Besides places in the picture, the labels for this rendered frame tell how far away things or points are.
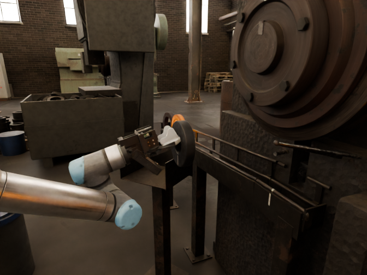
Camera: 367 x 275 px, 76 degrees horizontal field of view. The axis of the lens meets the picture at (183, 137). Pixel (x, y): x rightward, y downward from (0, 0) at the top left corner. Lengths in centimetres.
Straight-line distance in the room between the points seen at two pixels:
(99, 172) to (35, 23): 1009
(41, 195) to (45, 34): 1015
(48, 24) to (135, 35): 766
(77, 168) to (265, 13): 63
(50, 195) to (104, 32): 265
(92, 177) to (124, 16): 263
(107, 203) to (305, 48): 56
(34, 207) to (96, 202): 13
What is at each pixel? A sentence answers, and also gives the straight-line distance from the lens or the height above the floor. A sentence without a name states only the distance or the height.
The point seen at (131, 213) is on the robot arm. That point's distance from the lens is 66.
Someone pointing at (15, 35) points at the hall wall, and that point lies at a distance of 1077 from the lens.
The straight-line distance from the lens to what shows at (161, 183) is 101.
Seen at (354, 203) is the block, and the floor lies 80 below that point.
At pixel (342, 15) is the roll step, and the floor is 116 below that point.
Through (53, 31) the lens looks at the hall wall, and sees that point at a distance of 1061.
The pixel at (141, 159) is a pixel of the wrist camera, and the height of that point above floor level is 80.
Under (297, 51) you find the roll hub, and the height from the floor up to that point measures 110.
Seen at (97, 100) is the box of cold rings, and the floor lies 71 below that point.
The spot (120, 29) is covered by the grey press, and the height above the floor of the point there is 151.
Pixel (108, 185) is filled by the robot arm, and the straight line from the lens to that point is 76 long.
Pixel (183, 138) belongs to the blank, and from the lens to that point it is 73.
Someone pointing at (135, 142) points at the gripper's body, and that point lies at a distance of 73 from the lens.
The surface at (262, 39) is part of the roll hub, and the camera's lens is 63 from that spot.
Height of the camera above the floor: 107
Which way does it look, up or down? 16 degrees down
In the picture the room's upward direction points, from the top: straight up
